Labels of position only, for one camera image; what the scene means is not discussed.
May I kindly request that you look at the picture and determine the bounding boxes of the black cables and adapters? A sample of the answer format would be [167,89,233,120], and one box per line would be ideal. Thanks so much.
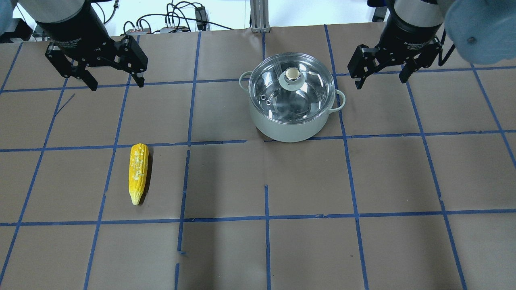
[101,0,234,37]

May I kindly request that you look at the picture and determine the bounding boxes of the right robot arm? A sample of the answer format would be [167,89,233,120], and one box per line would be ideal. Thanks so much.
[347,0,516,89]

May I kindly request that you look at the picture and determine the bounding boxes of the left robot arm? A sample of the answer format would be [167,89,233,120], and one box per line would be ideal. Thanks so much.
[20,0,149,91]

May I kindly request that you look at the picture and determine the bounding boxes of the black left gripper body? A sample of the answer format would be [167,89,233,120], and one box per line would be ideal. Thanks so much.
[35,7,116,68]

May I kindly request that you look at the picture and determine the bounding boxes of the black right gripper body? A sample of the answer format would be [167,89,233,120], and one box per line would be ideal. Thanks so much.
[377,12,442,65]

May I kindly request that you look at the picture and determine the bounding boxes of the pale green cooking pot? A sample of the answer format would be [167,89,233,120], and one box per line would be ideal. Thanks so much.
[238,52,346,143]

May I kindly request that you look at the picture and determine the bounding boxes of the yellow corn cob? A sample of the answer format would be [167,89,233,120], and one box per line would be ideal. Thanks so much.
[128,143,150,206]

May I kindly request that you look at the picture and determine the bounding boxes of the glass pot lid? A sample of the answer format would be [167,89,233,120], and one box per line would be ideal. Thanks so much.
[239,52,336,124]

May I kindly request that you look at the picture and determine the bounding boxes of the aluminium frame post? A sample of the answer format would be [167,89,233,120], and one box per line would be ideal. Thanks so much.
[250,0,270,33]

